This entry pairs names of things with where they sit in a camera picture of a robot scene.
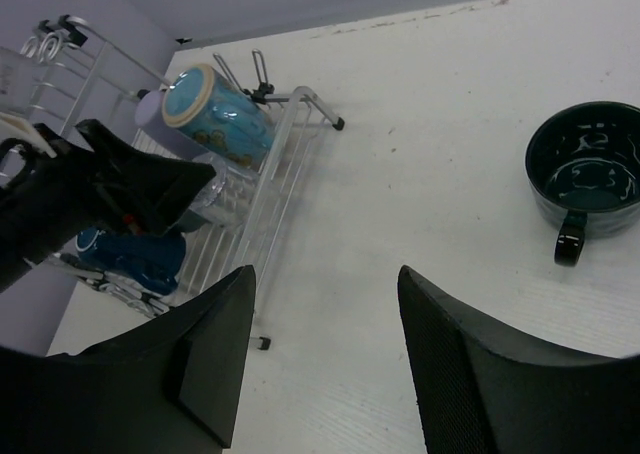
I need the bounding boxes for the clear plastic cup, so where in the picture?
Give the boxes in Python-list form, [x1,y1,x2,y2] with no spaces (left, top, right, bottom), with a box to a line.
[0,47,36,114]

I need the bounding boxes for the blue mug white interior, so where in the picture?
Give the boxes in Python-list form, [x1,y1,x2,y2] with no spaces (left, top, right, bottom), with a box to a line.
[75,227,186,296]

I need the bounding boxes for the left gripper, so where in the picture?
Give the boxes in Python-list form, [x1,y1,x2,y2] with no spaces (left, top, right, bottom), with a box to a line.
[1,119,216,290]

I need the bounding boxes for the dark green mug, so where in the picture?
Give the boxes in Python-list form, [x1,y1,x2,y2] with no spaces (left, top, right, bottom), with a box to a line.
[524,101,639,267]

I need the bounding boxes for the light blue patterned mug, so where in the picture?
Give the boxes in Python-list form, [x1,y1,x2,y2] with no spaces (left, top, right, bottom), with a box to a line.
[162,64,275,169]

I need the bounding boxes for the lilac plastic cup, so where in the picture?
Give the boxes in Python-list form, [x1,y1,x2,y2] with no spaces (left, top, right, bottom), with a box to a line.
[134,89,204,160]

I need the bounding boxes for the metal wire dish rack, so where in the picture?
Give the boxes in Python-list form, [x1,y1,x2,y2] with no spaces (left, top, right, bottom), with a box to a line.
[1,15,344,318]

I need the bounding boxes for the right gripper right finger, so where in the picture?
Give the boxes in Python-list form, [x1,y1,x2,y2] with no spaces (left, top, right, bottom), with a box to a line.
[398,266,639,453]

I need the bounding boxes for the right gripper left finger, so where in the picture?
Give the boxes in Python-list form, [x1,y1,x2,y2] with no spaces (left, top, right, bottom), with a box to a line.
[1,266,256,453]

